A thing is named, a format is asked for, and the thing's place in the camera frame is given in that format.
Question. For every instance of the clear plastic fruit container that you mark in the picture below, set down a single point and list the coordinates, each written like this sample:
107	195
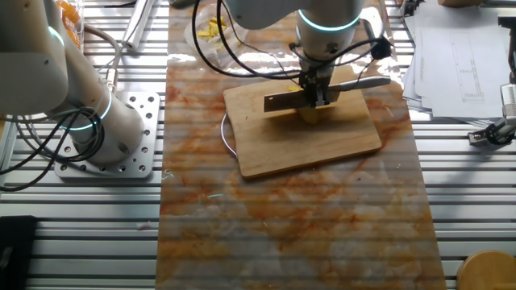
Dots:
78	22

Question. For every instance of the wooden round base stand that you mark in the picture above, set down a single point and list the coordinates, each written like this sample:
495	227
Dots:
488	270

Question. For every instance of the cut yellow potato slice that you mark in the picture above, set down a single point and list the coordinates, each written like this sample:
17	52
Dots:
294	88

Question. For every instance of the grey green cloth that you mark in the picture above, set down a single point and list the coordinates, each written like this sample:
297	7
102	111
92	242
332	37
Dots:
179	3

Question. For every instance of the wooden cutting board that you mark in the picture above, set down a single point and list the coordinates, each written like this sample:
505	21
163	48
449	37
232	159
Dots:
282	145

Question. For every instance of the grey camera on clamp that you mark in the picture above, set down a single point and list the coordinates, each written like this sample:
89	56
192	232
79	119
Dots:
498	133

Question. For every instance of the black plastic case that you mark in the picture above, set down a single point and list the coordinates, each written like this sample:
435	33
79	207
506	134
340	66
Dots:
16	249

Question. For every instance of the grey camera mounting bracket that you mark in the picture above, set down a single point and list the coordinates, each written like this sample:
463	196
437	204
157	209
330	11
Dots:
369	25

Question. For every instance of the orange marble pattern mat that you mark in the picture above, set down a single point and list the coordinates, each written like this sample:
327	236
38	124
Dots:
282	225

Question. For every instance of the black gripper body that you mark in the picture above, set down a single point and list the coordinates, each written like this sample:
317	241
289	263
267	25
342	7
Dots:
317	72

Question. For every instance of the yellow peeled potato half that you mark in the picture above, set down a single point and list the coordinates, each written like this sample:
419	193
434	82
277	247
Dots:
309	117

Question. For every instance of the plastic bag of potato pieces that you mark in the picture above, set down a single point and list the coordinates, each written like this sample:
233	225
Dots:
207	32

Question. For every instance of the orange fruit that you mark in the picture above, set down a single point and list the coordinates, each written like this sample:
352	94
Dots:
70	12
75	36

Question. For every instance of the white paper sheet stack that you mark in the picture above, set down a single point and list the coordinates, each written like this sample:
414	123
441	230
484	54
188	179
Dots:
463	80

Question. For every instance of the metal robot mounting plate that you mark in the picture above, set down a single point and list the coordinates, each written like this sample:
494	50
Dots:
141	161

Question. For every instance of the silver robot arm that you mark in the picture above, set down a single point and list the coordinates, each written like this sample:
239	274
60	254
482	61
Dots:
32	72

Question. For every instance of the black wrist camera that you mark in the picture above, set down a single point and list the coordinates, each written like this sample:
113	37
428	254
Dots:
381	49

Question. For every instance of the steel kitchen knife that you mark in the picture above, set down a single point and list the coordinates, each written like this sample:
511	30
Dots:
282	103

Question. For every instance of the white plastic wrap roll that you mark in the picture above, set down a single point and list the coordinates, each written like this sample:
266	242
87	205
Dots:
137	24

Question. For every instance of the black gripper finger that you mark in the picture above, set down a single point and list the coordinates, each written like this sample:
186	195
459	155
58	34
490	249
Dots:
322	96
310	84

